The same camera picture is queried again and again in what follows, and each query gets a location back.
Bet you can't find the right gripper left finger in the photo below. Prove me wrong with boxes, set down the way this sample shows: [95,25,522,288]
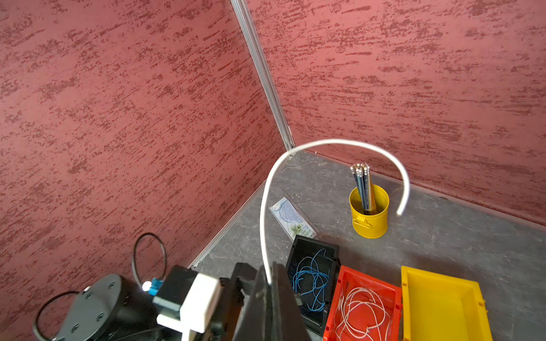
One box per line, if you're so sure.
[233,265,272,340]

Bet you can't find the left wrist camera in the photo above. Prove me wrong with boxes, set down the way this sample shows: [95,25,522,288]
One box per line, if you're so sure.
[140,266,222,340]

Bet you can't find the blue cable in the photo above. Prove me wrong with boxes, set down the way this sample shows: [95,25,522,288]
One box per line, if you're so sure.
[291,249,332,312]

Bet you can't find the clear plastic bag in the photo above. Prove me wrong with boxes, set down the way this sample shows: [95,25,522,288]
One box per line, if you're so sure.
[269,197,318,241]

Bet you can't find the left corner aluminium post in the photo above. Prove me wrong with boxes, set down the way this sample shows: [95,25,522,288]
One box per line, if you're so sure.
[230,0,295,150]

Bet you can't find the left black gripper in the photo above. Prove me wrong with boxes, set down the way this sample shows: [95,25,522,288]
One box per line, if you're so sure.
[208,262,257,340]

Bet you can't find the yellow plastic bin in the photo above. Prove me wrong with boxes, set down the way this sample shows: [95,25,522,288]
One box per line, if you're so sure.
[401,267,493,341]

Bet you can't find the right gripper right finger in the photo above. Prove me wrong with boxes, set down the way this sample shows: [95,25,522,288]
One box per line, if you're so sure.
[271,263,311,341]

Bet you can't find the black plastic bin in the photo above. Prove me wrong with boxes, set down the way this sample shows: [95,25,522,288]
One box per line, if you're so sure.
[286,236,341,336]

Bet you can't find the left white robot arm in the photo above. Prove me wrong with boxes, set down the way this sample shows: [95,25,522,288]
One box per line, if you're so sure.
[47,243,257,340]

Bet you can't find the red plastic bin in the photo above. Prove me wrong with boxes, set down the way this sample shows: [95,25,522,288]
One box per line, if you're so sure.
[322,266,402,341]

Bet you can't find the bundle of metal rods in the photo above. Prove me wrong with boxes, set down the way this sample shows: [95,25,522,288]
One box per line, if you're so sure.
[350,163,377,215]

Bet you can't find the yellow metal cup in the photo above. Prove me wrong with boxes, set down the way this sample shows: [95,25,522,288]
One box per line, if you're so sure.
[348,182,391,240]

